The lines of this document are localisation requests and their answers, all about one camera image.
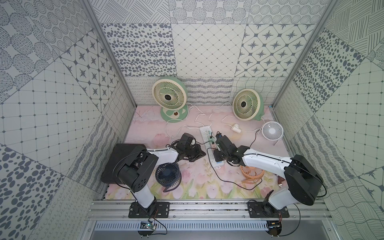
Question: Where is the black usb cable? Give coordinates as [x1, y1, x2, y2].
[206, 128, 263, 191]

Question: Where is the navy blue desk fan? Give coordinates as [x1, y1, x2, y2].
[155, 163, 182, 193]

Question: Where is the white power strip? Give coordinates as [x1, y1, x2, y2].
[200, 126, 225, 170]

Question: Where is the orange desk fan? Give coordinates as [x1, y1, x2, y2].
[241, 166, 265, 184]

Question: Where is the black flat box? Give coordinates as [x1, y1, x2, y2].
[101, 144, 146, 185]

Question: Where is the aluminium rail frame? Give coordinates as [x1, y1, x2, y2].
[85, 199, 332, 221]

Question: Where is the green cream fan left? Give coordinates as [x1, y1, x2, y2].
[152, 77, 189, 123]

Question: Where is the small white desk fan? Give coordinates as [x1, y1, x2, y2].
[261, 122, 284, 146]

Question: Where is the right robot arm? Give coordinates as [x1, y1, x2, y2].
[215, 132, 323, 214]

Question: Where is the white PVC tee fitting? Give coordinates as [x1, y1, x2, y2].
[231, 124, 242, 133]

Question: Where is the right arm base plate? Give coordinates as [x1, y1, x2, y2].
[247, 200, 290, 219]

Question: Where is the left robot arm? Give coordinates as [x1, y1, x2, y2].
[112, 133, 207, 212]

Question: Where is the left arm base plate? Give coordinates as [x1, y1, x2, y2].
[129, 201, 170, 219]

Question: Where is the green cream fan right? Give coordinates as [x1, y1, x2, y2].
[232, 89, 265, 121]

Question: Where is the green cream fan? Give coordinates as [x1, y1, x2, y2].
[152, 77, 189, 123]
[232, 89, 265, 121]

